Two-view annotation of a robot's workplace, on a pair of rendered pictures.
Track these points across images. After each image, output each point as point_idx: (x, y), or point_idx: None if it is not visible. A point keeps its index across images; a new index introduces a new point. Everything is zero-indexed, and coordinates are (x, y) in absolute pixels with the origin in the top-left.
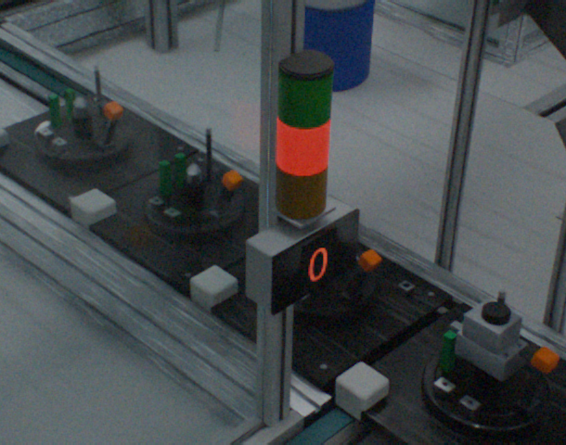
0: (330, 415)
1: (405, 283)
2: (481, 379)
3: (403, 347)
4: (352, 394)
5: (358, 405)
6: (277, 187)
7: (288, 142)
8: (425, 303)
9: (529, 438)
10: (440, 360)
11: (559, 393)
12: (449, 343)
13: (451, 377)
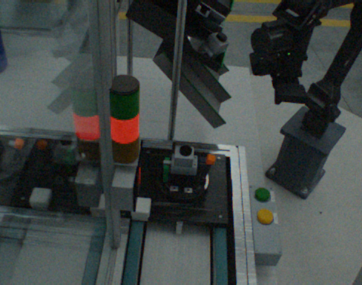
0: (133, 225)
1: None
2: (183, 178)
3: None
4: (142, 213)
5: (146, 216)
6: (117, 152)
7: (124, 128)
8: None
9: (208, 189)
10: (163, 178)
11: (202, 165)
12: (167, 171)
13: (170, 182)
